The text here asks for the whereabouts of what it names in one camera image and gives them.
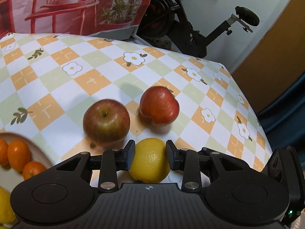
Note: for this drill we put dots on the bright red apple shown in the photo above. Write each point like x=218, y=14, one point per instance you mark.
x=158, y=105

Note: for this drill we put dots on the pink printed backdrop cloth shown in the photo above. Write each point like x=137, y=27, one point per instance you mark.
x=80, y=17

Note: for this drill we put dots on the black exercise bike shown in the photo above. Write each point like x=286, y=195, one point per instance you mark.
x=168, y=18

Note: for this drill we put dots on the mandarin orange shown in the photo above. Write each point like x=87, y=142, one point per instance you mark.
x=18, y=155
x=32, y=168
x=3, y=153

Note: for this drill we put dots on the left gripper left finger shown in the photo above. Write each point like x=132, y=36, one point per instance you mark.
x=112, y=161

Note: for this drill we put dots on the teal curtain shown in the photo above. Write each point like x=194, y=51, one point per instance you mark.
x=283, y=121

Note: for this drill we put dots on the brownish red apple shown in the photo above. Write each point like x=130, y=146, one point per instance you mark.
x=106, y=121

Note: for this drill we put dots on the yellow lemon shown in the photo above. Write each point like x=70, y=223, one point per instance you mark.
x=150, y=164
x=6, y=212

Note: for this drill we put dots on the beige round plate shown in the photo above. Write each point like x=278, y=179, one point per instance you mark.
x=10, y=178

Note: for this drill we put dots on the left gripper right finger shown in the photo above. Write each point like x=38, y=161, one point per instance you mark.
x=187, y=161

